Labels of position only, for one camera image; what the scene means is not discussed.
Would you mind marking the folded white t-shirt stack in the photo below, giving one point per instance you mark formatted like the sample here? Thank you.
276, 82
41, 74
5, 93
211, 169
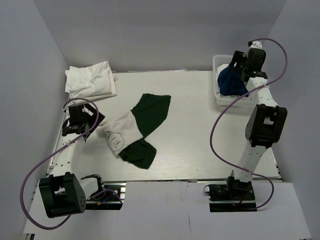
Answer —
91, 82

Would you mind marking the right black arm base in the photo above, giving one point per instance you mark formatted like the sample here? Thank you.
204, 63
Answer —
223, 199

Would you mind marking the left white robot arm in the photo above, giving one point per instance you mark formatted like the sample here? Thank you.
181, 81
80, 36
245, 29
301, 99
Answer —
64, 192

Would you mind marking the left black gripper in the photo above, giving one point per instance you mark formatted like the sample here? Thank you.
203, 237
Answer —
93, 111

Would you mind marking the white and green raglan t-shirt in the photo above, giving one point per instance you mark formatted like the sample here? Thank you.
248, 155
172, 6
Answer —
126, 132

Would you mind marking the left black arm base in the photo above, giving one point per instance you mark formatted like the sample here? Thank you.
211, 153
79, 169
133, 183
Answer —
109, 200

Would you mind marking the blue t-shirt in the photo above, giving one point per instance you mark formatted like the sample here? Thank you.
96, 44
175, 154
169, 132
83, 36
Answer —
230, 82

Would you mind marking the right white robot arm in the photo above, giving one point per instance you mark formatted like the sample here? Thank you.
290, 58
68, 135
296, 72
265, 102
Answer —
265, 125

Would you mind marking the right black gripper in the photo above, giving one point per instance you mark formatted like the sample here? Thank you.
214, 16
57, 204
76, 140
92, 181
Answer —
238, 56

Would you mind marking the white plastic basket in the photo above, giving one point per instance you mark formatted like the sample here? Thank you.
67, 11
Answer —
221, 100

